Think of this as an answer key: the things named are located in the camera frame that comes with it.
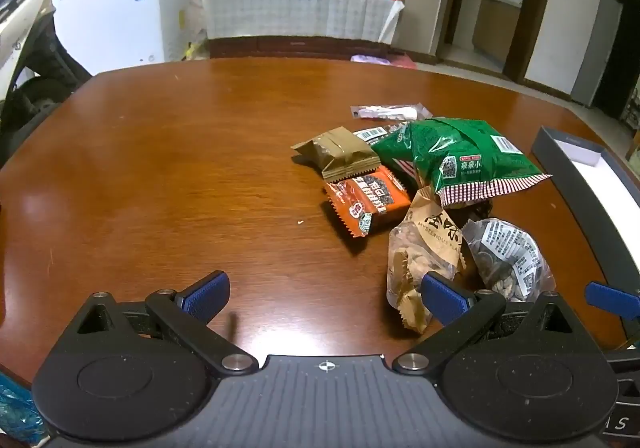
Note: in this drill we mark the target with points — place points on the white chest freezer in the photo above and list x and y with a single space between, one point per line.
110 12

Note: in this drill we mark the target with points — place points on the green snack bag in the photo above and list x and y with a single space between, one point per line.
450 147

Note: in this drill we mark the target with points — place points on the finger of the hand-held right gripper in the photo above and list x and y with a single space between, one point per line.
612 295

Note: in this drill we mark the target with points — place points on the tan nut packet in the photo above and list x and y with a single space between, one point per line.
415 253

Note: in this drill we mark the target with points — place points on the pink cloth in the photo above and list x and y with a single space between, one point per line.
402 61

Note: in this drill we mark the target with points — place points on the orange snack bar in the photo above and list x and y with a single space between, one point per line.
372 132

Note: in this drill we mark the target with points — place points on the crumpled blue plastic bag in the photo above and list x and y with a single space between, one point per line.
17 408

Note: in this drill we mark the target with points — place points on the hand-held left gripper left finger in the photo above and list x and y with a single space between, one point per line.
205 295

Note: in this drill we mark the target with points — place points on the orange snack packet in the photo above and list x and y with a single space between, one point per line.
370 200

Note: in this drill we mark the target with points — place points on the brown snack packet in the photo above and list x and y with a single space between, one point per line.
335 150

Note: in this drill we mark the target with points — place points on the clear packet with white contents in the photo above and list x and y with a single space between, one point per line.
385 111

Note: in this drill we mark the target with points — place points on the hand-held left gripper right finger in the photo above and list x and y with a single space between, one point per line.
442 298

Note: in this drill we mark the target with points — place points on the dark grey box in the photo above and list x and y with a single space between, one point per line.
575 188

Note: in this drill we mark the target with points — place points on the dark wooden cabinet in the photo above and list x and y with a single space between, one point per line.
300 46

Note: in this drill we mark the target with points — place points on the kitchen cabinet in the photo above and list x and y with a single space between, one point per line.
500 27

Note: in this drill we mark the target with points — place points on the white scooter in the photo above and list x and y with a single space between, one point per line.
25 17

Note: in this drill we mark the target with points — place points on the clear seed packet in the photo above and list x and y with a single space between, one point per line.
505 248

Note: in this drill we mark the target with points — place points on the white checked cloth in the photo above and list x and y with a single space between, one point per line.
280 12

